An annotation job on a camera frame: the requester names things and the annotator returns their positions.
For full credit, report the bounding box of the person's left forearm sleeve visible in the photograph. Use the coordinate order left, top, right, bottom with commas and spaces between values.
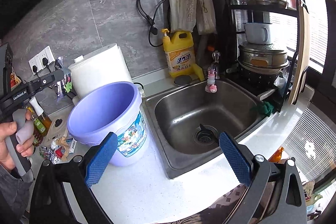
1, 166, 33, 223

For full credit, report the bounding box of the person's left hand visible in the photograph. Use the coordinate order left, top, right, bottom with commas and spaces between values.
1, 109, 34, 177

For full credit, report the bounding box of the blue white medicine box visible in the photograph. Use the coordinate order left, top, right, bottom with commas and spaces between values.
66, 138, 77, 154

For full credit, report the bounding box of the white-top oil spray bottle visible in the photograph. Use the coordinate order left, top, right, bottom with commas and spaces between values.
30, 97, 52, 136

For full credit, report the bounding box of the brown paper scrap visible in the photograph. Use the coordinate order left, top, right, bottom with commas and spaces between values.
55, 136, 72, 161

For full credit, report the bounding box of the sink drain strainer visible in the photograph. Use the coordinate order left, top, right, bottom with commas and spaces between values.
194, 123, 219, 146

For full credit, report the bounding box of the crumpled foil wrapper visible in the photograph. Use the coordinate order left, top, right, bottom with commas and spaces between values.
39, 144, 63, 164

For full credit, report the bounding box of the cream induction cooker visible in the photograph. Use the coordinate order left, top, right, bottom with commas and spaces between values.
45, 114, 68, 141

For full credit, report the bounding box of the purple plastic bucket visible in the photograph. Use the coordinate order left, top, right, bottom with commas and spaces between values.
67, 82, 149, 166

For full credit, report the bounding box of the stainless steel sink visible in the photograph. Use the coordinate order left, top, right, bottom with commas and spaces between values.
142, 79, 267, 179

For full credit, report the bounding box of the black dish rack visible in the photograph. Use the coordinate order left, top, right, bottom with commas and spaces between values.
228, 0, 310, 111

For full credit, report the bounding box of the faucet with pink filter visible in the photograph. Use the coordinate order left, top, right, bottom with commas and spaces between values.
205, 51, 221, 93

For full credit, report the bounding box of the white air fryer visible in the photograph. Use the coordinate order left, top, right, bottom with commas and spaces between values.
68, 43, 132, 98

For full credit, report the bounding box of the steel steamer pot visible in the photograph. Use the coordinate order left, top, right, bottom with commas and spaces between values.
238, 42, 289, 71

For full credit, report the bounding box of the wooden cutting board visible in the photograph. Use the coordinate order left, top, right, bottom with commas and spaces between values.
288, 6, 310, 105

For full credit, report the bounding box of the white enamel mug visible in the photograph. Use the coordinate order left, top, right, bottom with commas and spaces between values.
244, 22, 272, 45

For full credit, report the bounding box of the yellow dish soap bottle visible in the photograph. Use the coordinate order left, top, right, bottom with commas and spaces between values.
161, 28, 195, 79

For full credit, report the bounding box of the black power cable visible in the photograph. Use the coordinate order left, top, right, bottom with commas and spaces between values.
31, 57, 57, 77

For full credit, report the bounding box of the white wall socket panel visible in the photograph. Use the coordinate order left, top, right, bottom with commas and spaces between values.
29, 46, 55, 75

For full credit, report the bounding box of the hanging black cable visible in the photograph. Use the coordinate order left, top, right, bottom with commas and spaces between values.
136, 0, 172, 47

